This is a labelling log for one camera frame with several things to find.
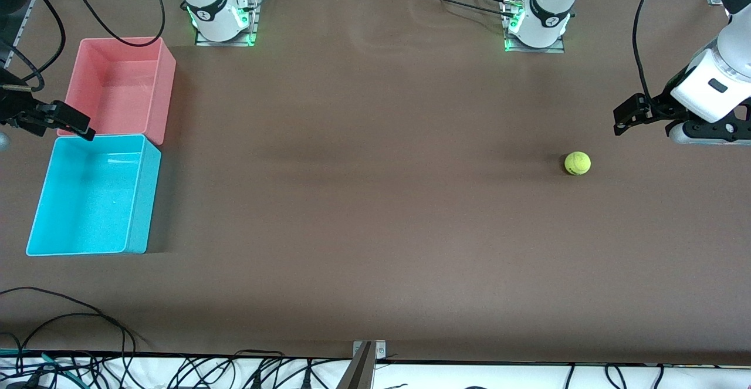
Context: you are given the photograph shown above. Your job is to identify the yellow-green tennis ball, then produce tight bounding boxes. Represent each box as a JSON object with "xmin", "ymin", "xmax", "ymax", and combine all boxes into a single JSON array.
[{"xmin": 564, "ymin": 151, "xmax": 591, "ymax": 176}]

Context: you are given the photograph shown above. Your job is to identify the pink plastic bin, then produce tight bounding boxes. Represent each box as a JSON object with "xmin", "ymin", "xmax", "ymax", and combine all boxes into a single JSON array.
[{"xmin": 59, "ymin": 37, "xmax": 177, "ymax": 146}]

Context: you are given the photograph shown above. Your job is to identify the blue plastic bin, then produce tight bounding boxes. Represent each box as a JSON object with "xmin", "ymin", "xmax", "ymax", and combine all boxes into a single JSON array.
[{"xmin": 26, "ymin": 134, "xmax": 162, "ymax": 256}]

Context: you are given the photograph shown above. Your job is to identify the brown table mat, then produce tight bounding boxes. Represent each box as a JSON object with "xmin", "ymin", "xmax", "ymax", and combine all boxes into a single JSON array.
[{"xmin": 0, "ymin": 0, "xmax": 751, "ymax": 366}]

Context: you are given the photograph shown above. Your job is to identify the grey metal bar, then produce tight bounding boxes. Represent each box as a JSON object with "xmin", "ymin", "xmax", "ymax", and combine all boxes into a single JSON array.
[{"xmin": 336, "ymin": 342, "xmax": 376, "ymax": 389}]

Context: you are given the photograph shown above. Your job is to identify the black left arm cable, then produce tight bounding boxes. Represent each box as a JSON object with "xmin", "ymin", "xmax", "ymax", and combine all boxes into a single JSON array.
[{"xmin": 632, "ymin": 0, "xmax": 669, "ymax": 114}]

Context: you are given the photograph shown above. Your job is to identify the long black right arm cable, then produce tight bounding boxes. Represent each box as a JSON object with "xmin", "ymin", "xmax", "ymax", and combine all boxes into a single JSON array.
[{"xmin": 62, "ymin": 0, "xmax": 166, "ymax": 48}]

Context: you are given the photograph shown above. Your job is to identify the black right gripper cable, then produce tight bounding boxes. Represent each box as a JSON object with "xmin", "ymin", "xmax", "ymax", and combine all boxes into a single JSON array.
[{"xmin": 0, "ymin": 0, "xmax": 65, "ymax": 93}]

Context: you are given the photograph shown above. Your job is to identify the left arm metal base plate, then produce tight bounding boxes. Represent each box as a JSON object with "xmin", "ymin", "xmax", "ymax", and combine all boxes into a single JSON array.
[{"xmin": 503, "ymin": 0, "xmax": 567, "ymax": 53}]

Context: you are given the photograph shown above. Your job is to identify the black looped cable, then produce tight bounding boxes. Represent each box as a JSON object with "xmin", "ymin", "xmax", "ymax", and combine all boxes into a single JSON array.
[{"xmin": 0, "ymin": 286, "xmax": 137, "ymax": 356}]

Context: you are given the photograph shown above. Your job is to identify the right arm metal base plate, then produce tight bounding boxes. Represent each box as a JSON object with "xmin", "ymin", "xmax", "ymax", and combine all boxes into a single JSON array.
[{"xmin": 195, "ymin": 0, "xmax": 260, "ymax": 46}]

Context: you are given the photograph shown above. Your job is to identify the teal cable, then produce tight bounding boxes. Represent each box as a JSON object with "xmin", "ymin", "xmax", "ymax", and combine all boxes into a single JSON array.
[{"xmin": 0, "ymin": 348, "xmax": 80, "ymax": 384}]

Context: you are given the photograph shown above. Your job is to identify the small metal table bracket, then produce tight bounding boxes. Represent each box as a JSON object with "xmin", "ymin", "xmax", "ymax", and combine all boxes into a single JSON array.
[{"xmin": 353, "ymin": 340, "xmax": 387, "ymax": 360}]

